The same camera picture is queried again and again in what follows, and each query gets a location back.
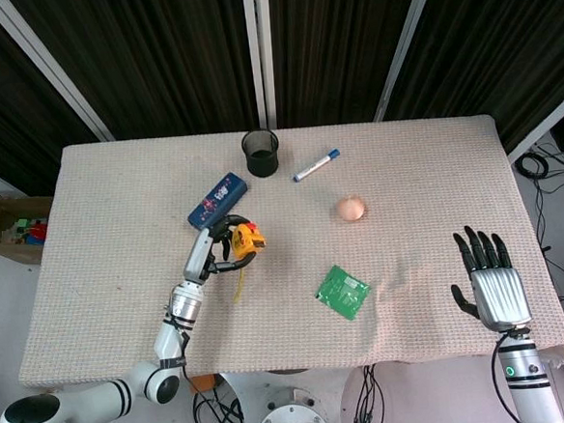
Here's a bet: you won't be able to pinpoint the white marker with blue cap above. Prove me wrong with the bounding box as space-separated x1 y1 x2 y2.
291 148 343 183

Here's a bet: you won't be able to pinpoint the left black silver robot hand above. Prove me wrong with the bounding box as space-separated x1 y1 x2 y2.
179 211 260 283

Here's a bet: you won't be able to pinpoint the black floor cables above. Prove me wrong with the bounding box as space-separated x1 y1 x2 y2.
513 136 564 305

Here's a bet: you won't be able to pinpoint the white frame post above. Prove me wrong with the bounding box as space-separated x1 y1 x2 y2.
241 0 268 131
501 83 564 164
255 0 281 130
0 0 116 149
365 0 451 123

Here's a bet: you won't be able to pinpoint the yellow tape measure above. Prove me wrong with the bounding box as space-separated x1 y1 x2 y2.
227 220 272 305

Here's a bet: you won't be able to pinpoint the cardboard box with coloured toys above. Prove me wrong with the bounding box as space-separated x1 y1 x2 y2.
0 174 57 268

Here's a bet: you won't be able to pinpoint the green foil packet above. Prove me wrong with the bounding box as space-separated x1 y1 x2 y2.
312 262 375 324

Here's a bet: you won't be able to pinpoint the blue printed pencil case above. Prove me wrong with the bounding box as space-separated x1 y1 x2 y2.
183 169 253 231

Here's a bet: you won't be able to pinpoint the black mesh pen holder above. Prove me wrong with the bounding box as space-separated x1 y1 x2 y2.
240 127 281 181

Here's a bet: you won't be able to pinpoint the dark pleated curtain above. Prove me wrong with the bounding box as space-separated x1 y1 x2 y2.
0 0 564 199

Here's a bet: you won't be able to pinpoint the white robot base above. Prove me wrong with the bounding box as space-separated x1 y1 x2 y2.
220 363 360 423

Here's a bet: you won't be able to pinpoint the beige waffle tablecloth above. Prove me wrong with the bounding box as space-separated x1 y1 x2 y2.
2 108 564 406

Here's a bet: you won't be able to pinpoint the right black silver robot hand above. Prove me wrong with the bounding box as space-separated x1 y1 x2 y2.
446 221 534 336

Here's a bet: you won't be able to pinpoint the black cable bundle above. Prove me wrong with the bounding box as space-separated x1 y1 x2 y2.
347 363 384 423
188 368 253 423

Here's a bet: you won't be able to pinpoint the peach coloured ball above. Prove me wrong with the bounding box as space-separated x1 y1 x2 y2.
331 194 370 224

